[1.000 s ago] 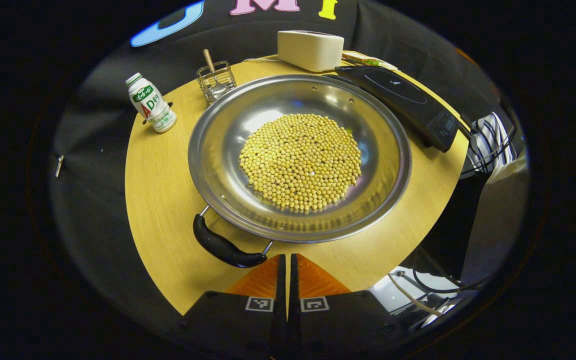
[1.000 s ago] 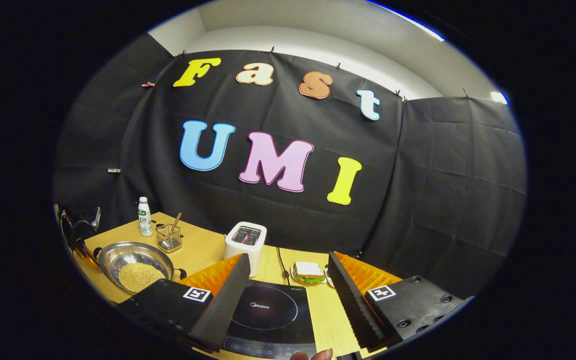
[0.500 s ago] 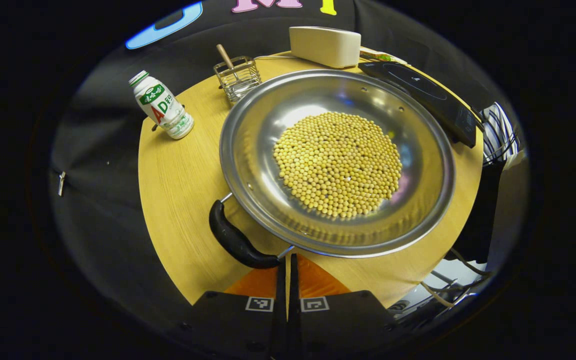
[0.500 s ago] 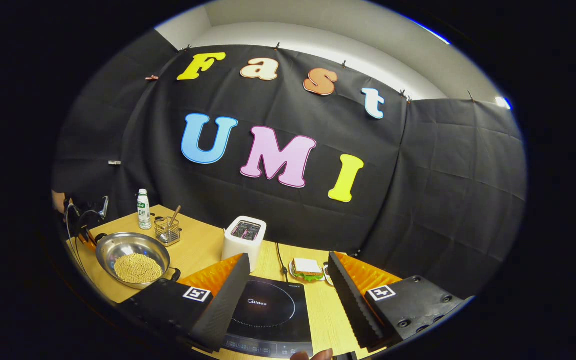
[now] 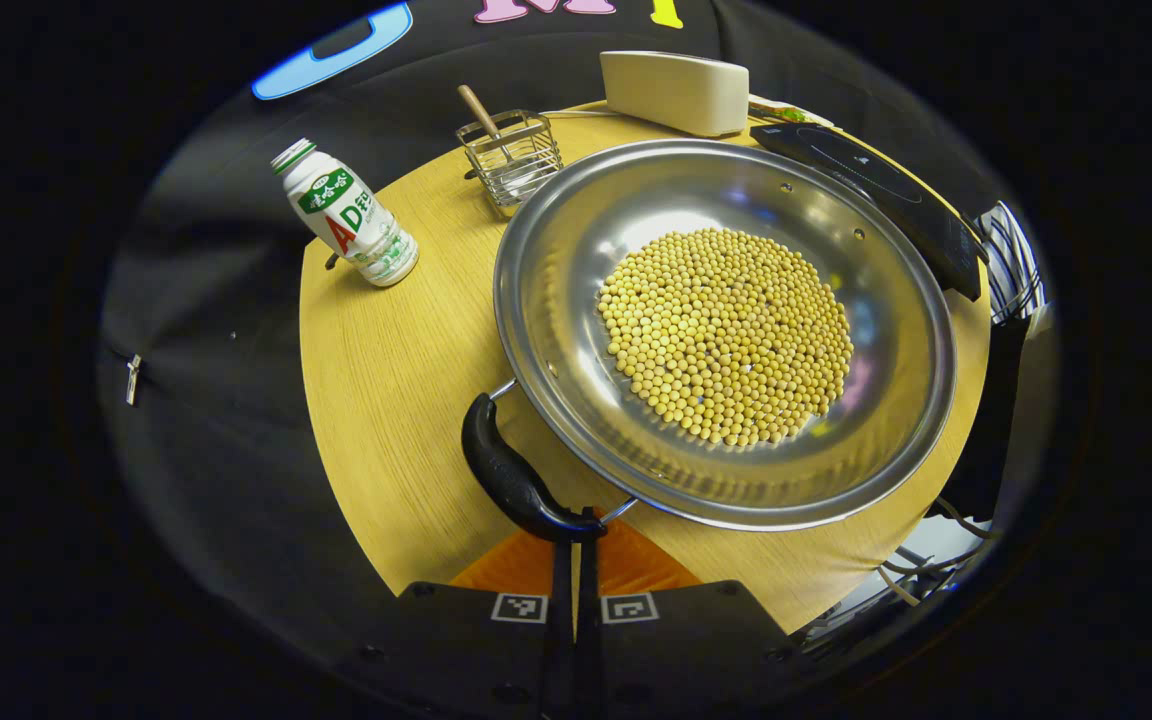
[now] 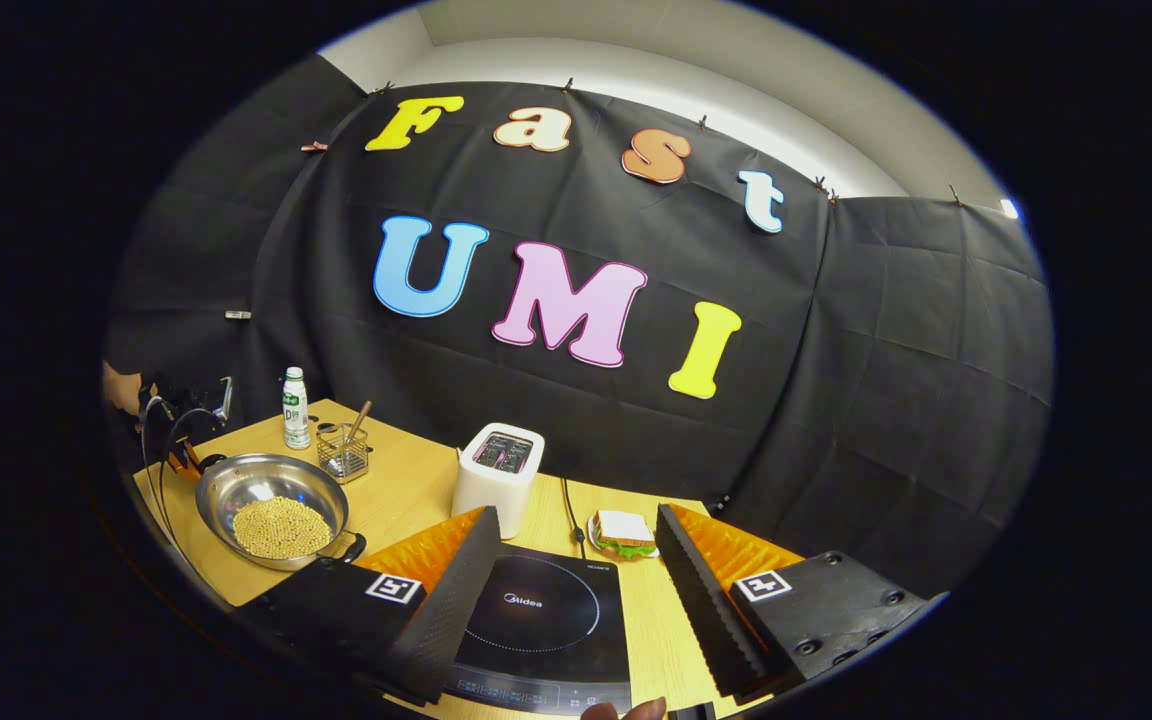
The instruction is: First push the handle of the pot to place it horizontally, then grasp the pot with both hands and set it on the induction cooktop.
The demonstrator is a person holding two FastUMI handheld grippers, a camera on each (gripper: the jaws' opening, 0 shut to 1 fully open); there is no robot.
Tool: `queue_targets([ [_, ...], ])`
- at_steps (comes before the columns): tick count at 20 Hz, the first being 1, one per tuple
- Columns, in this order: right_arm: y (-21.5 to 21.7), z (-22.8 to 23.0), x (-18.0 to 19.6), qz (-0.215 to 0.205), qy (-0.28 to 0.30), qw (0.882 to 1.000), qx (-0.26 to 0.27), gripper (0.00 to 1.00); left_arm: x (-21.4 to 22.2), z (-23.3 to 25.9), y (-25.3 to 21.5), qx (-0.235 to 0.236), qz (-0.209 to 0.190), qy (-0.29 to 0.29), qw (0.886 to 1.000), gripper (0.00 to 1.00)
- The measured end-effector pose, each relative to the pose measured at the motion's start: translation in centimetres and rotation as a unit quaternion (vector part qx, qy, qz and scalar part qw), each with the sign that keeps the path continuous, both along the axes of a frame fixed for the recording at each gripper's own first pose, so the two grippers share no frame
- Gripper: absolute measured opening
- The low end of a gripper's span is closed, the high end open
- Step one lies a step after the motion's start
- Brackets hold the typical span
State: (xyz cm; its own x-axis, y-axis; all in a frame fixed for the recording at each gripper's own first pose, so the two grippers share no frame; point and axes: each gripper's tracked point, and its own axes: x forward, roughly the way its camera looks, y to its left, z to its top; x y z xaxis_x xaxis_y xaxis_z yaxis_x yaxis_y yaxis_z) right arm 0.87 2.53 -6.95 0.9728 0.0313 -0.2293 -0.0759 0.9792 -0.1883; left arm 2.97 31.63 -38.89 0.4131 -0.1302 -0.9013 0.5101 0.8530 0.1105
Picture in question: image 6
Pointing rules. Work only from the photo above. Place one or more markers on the black induction cooktop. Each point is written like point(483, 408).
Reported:
point(556, 640)

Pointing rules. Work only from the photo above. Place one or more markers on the white sandwich plate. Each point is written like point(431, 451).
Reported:
point(593, 535)

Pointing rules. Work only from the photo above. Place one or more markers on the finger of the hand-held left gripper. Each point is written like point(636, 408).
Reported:
point(181, 460)

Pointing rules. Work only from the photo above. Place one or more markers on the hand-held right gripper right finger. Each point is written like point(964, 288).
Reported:
point(706, 610)

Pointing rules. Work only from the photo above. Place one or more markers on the black backdrop cloth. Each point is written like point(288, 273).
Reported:
point(886, 380)

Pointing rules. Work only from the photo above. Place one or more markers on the stainless steel pot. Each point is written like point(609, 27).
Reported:
point(266, 480)

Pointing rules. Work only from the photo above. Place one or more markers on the white bottle green label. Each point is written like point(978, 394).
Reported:
point(296, 415)

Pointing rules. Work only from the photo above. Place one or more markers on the white toaster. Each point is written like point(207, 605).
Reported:
point(491, 490)

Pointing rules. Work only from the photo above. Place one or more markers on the pile of soybeans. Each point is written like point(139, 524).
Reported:
point(281, 527)

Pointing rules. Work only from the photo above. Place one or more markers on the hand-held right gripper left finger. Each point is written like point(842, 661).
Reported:
point(456, 600)

